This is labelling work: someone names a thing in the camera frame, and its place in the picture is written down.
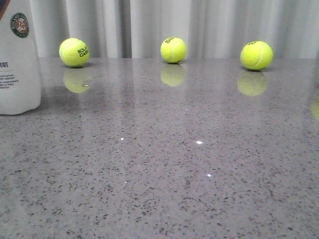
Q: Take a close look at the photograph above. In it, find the white blue tennis ball can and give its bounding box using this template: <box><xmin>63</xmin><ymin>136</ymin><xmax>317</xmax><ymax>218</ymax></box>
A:
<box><xmin>0</xmin><ymin>0</ymin><xmax>41</xmax><ymax>115</ymax></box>

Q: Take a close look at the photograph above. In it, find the middle tennis ball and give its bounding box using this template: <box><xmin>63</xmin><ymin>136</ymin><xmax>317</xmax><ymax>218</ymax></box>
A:
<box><xmin>160</xmin><ymin>37</ymin><xmax>187</xmax><ymax>63</ymax></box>

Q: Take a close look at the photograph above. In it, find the tennis ball with Roland Garros print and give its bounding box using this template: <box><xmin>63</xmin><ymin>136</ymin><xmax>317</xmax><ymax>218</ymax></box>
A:
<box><xmin>59</xmin><ymin>38</ymin><xmax>90</xmax><ymax>67</ymax></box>

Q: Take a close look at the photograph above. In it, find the right tennis ball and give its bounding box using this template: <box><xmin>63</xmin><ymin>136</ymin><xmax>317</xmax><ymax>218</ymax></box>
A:
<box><xmin>240</xmin><ymin>41</ymin><xmax>273</xmax><ymax>70</ymax></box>

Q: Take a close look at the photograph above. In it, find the grey pleated curtain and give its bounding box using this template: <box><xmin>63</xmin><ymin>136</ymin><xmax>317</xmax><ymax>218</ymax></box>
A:
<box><xmin>30</xmin><ymin>0</ymin><xmax>319</xmax><ymax>59</ymax></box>

